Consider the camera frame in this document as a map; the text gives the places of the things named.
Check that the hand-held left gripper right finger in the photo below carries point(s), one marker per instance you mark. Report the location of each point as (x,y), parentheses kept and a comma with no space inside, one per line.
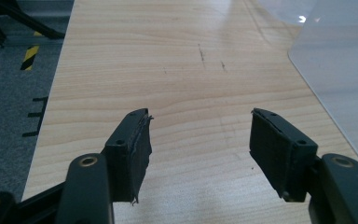
(279,149)

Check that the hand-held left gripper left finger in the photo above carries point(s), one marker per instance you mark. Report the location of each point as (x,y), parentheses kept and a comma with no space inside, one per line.
(127,155)

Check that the black floor tape marks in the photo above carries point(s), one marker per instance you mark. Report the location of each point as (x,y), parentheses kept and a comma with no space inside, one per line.
(37,116)

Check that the yellow black striped floor tape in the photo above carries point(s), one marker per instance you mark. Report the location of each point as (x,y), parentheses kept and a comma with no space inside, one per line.
(30,57)

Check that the black metal stand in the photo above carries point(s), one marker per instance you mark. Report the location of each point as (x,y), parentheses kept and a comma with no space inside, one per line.
(9,21)

